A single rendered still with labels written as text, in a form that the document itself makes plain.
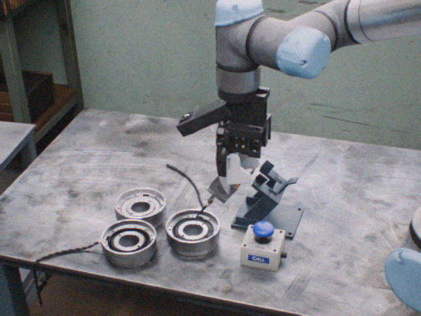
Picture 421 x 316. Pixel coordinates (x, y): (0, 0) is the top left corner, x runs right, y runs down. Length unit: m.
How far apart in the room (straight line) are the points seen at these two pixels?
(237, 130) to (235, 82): 0.09
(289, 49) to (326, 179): 0.56
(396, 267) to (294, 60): 0.33
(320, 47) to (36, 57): 2.41
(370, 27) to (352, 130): 1.90
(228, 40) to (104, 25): 2.02
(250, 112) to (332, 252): 0.34
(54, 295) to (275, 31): 0.87
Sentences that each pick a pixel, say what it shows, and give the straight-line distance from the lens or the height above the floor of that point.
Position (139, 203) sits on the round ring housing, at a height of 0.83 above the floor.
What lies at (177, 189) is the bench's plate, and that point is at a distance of 1.46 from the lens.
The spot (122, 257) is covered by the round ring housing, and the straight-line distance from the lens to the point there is 1.24.
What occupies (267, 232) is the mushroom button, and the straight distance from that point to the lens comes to 1.22.
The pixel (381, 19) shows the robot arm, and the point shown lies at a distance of 1.05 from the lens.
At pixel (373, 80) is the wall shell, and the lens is 2.83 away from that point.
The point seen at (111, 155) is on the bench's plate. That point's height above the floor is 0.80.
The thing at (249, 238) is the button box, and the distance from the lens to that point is 1.25.
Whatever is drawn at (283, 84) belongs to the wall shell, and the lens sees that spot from 2.89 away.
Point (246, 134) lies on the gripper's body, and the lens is 1.14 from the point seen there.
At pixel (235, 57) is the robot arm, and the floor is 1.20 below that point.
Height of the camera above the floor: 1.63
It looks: 33 degrees down
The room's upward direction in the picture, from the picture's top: 2 degrees counter-clockwise
